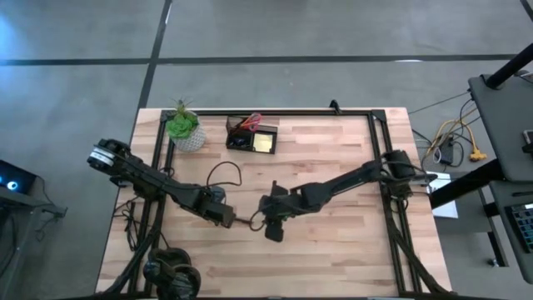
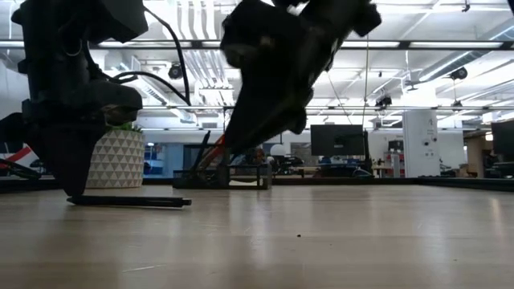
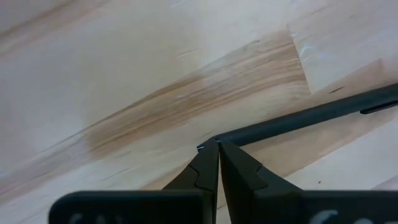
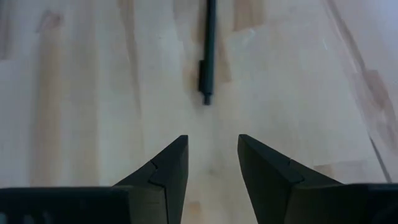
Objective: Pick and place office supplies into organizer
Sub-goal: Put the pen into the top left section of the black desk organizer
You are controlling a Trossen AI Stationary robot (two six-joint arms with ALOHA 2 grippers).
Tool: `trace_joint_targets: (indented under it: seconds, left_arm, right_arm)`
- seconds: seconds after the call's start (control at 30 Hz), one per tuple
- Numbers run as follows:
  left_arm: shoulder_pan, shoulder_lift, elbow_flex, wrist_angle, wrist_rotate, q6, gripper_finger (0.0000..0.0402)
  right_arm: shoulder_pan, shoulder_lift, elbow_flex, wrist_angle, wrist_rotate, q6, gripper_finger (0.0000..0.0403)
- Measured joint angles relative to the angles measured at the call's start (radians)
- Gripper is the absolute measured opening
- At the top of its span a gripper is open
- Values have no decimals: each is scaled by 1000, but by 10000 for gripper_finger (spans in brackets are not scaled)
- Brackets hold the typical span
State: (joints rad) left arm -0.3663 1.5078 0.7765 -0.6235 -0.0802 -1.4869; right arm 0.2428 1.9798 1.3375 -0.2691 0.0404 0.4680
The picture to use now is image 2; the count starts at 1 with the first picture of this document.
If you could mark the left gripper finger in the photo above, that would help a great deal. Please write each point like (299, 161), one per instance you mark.
(70, 160)

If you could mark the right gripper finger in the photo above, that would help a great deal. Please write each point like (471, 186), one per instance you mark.
(299, 122)
(261, 116)

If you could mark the orange pencil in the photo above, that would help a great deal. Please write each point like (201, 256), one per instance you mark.
(210, 158)
(217, 148)

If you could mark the black pen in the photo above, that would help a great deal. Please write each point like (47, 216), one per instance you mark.
(202, 148)

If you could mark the black pencil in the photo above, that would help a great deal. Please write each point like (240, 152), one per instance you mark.
(132, 201)

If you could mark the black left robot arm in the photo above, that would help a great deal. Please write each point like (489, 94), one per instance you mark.
(10, 132)

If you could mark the black mesh desk organizer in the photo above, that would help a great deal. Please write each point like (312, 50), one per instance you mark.
(201, 182)

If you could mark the white round lamp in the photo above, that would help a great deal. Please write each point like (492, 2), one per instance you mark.
(277, 150)

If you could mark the black computer monitor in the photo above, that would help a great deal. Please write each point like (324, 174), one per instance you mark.
(504, 138)
(337, 140)

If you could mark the white patterned plant pot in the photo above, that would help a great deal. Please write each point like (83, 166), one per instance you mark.
(118, 160)

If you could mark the red and white sign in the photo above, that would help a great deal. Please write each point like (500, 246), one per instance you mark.
(20, 154)

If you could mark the green succulent plant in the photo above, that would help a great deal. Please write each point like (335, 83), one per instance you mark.
(128, 127)

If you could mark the white pillar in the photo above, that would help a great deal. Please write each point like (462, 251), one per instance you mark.
(419, 152)

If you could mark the wooden cabinet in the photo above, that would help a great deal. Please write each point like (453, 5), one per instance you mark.
(476, 154)

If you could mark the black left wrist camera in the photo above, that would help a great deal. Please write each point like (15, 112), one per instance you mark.
(124, 20)

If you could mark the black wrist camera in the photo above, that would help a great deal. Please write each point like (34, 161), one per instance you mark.
(124, 20)
(367, 20)

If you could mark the black aluminium table frame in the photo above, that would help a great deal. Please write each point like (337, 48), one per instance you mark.
(361, 181)

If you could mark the black ceiling camera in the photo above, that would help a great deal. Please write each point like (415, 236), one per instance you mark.
(458, 73)
(383, 101)
(175, 71)

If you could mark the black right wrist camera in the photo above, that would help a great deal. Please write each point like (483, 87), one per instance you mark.
(367, 20)

